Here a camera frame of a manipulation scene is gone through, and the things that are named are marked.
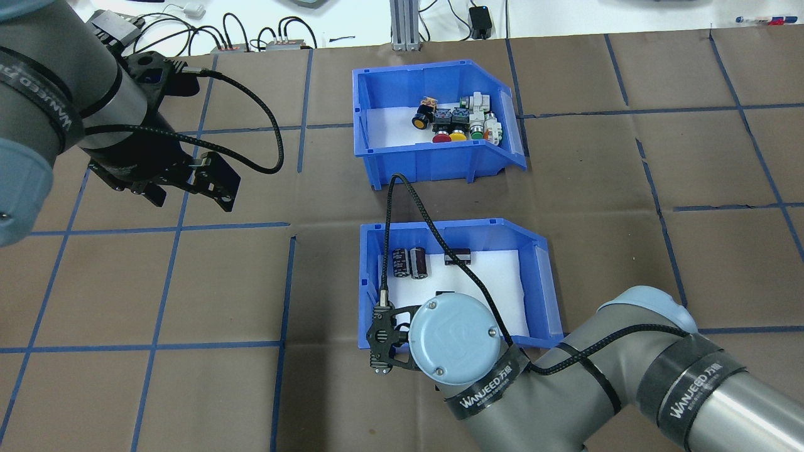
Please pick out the black equipment box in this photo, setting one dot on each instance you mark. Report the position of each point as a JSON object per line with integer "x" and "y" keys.
{"x": 113, "y": 25}

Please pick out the red pilot lamp white body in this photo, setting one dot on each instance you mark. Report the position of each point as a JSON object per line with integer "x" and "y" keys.
{"x": 494, "y": 129}

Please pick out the green push button white body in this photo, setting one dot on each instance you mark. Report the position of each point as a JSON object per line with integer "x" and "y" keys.
{"x": 477, "y": 129}

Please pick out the dark cylindrical capacitor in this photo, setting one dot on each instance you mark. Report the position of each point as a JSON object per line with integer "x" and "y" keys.
{"x": 419, "y": 262}
{"x": 400, "y": 262}

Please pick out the red mushroom push button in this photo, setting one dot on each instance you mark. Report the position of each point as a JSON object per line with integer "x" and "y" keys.
{"x": 443, "y": 117}

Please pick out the yellow mushroom push button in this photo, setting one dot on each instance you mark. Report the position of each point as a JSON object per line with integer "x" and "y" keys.
{"x": 460, "y": 117}

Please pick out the small grey connector box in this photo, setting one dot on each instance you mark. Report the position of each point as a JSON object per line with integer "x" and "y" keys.
{"x": 286, "y": 45}
{"x": 229, "y": 48}

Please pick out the small white device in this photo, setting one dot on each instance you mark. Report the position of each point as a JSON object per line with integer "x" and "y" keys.
{"x": 193, "y": 9}

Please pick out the black power adapter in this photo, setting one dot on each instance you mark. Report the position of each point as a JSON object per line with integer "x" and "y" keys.
{"x": 481, "y": 22}

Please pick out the small black rectangular component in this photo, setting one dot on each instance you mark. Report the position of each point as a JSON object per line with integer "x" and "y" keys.
{"x": 457, "y": 257}

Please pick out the blue bin with push buttons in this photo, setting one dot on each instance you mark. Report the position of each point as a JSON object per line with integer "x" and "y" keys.
{"x": 427, "y": 166}

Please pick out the aluminium profile post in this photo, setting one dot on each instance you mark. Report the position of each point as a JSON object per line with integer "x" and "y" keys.
{"x": 405, "y": 25}

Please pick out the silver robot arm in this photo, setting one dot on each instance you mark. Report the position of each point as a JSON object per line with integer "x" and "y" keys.
{"x": 56, "y": 50}
{"x": 597, "y": 389}

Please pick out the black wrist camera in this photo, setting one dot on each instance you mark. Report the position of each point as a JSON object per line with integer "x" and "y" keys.
{"x": 384, "y": 336}
{"x": 154, "y": 75}

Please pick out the blue capped marker pen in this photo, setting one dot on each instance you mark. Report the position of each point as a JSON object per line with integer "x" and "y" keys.
{"x": 754, "y": 20}

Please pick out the blue bin with capacitors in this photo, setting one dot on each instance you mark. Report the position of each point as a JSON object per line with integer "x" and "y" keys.
{"x": 367, "y": 270}

